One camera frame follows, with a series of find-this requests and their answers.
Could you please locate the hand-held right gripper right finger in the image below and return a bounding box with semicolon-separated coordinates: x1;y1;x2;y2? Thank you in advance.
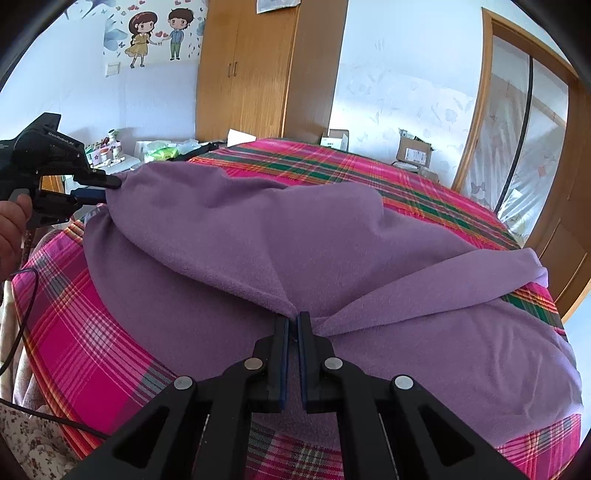
297;311;532;480

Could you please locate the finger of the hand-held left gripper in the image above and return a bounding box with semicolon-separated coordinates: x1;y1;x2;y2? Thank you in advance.
68;187;109;205
75;169;123;188

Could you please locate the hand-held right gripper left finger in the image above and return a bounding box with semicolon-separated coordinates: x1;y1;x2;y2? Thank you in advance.
60;318;291;480

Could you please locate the purple fleece garment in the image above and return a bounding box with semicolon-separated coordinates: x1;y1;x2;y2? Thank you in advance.
83;161;585;450

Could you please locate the person's left hand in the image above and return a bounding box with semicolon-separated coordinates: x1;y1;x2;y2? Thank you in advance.
0;193;34;280

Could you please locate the pink plaid bed blanket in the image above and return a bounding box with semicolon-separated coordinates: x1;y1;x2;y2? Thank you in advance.
11;137;583;480

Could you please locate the wooden wardrobe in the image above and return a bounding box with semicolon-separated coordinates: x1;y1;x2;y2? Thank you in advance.
195;0;347;144

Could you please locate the white cardboard box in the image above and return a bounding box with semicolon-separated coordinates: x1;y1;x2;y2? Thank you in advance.
321;129;350;151

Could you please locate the brown cardboard box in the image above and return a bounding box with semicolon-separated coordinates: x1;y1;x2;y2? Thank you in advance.
392;129;435;169

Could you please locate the white plastic bag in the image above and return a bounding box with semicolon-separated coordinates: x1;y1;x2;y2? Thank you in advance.
256;0;301;13

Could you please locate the clear plastic door curtain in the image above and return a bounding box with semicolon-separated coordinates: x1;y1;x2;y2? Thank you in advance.
464;30;568;241

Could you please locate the wooden door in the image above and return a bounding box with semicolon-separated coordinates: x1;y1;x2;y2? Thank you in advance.
526;60;591;324

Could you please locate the black cable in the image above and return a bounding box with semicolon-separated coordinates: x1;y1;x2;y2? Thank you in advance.
0;268;112;439

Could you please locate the cartoon couple wall sticker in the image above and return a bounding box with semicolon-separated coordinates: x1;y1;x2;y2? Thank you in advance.
104;0;206;70

